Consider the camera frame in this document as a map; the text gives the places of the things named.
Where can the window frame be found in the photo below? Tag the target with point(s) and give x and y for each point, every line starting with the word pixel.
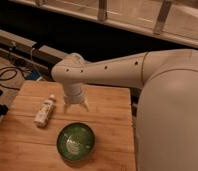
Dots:
pixel 172 20

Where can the small white bottle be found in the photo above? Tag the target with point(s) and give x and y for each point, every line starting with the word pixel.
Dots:
pixel 46 109

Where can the grey baseboard rail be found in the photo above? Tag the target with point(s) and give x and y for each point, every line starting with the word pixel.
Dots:
pixel 42 54

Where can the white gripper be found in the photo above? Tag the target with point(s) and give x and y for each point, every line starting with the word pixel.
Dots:
pixel 74 94

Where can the green ceramic bowl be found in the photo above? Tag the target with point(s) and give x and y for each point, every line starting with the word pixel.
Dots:
pixel 75 142

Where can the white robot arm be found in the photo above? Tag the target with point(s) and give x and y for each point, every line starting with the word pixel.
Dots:
pixel 166 134

